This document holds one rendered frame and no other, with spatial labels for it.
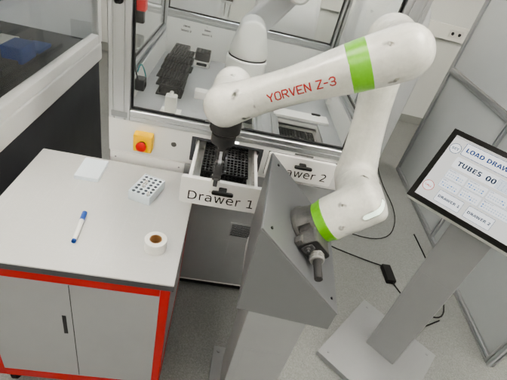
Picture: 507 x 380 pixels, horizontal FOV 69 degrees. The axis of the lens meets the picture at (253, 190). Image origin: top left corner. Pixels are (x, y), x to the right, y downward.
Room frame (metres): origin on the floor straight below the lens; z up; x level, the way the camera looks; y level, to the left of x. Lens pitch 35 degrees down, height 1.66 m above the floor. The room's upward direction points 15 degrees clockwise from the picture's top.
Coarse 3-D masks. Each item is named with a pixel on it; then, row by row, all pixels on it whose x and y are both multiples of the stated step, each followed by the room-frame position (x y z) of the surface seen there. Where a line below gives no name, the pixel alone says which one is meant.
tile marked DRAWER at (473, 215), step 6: (468, 210) 1.14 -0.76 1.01; (474, 210) 1.14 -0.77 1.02; (462, 216) 1.13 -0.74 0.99; (468, 216) 1.13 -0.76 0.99; (474, 216) 1.12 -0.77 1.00; (480, 216) 1.12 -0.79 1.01; (486, 216) 1.12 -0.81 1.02; (474, 222) 1.11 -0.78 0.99; (480, 222) 1.10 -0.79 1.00; (486, 222) 1.10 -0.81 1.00; (492, 222) 1.10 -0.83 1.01; (486, 228) 1.09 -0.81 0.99
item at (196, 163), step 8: (200, 144) 1.35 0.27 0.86; (200, 152) 1.32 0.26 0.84; (248, 152) 1.39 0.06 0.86; (256, 152) 1.34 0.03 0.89; (192, 160) 1.16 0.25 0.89; (200, 160) 1.26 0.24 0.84; (248, 160) 1.36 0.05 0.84; (256, 160) 1.28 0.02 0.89; (192, 168) 1.11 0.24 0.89; (200, 168) 1.21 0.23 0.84; (248, 168) 1.30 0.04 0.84; (256, 168) 1.22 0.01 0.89; (248, 176) 1.24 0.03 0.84; (256, 176) 1.17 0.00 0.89; (248, 184) 1.19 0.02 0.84; (256, 184) 1.12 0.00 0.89
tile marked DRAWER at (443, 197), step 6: (438, 192) 1.21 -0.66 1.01; (444, 192) 1.21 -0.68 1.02; (438, 198) 1.19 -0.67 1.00; (444, 198) 1.19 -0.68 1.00; (450, 198) 1.18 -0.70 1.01; (456, 198) 1.18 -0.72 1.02; (444, 204) 1.17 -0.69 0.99; (450, 204) 1.17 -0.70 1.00; (456, 204) 1.16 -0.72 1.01; (462, 204) 1.16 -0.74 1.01; (456, 210) 1.15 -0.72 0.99
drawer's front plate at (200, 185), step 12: (192, 180) 1.01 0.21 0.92; (204, 180) 1.01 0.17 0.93; (180, 192) 1.00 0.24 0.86; (192, 192) 1.01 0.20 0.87; (204, 192) 1.01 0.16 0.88; (228, 192) 1.03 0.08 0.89; (240, 192) 1.03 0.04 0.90; (252, 192) 1.04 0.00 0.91; (204, 204) 1.01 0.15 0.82; (216, 204) 1.02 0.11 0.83; (240, 204) 1.03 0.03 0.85; (252, 204) 1.04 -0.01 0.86
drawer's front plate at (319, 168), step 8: (272, 152) 1.32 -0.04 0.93; (280, 160) 1.32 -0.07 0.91; (288, 160) 1.32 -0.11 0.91; (296, 160) 1.33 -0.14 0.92; (304, 160) 1.33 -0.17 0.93; (312, 160) 1.35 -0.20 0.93; (288, 168) 1.32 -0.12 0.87; (312, 168) 1.34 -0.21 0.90; (320, 168) 1.34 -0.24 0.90; (328, 168) 1.35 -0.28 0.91; (296, 176) 1.33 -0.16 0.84; (304, 176) 1.33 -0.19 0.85; (312, 176) 1.34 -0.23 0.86; (320, 176) 1.34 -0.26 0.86; (328, 176) 1.35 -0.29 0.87; (320, 184) 1.35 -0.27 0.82; (328, 184) 1.35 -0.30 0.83
